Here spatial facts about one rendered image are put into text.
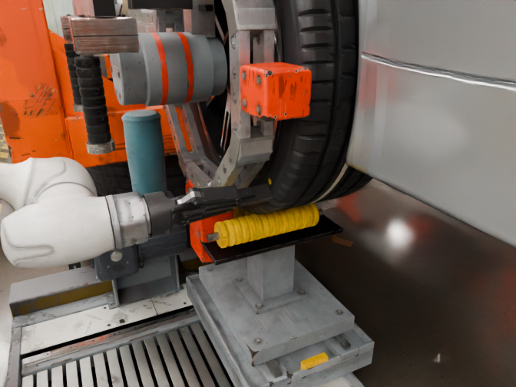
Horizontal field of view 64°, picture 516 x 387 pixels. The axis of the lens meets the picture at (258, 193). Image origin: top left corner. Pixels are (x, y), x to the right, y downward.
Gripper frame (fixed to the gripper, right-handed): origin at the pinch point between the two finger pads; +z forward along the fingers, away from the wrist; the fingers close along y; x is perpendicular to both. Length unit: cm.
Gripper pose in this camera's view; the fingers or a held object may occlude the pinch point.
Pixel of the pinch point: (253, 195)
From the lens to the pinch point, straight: 78.4
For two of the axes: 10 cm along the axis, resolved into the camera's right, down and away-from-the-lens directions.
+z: 9.0, -1.7, 4.0
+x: -3.1, -9.0, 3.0
